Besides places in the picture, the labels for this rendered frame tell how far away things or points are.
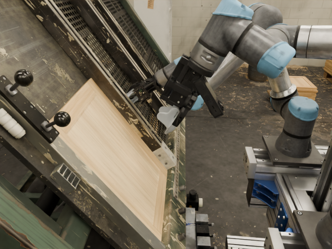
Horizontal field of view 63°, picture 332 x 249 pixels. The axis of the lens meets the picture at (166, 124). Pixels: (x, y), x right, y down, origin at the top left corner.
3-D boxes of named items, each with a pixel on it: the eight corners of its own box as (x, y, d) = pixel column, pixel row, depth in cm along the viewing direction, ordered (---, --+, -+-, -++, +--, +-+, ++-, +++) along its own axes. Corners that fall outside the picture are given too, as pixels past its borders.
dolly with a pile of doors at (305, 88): (311, 114, 389) (319, 88, 370) (273, 113, 394) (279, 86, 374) (298, 98, 443) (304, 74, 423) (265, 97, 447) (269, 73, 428)
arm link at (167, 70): (194, 73, 115) (183, 57, 111) (172, 87, 118) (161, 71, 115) (193, 67, 121) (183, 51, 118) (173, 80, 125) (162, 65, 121)
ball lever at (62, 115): (44, 137, 71) (65, 129, 62) (33, 126, 70) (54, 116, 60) (54, 128, 74) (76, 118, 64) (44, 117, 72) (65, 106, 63)
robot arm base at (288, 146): (304, 140, 130) (309, 122, 125) (315, 159, 116) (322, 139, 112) (271, 139, 131) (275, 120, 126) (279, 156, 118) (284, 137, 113)
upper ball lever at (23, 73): (9, 102, 67) (26, 87, 57) (-4, 90, 66) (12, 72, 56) (20, 93, 69) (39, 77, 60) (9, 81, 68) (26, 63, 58)
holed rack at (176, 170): (177, 201, 117) (178, 200, 117) (173, 196, 116) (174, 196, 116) (181, 78, 262) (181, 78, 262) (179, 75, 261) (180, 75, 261)
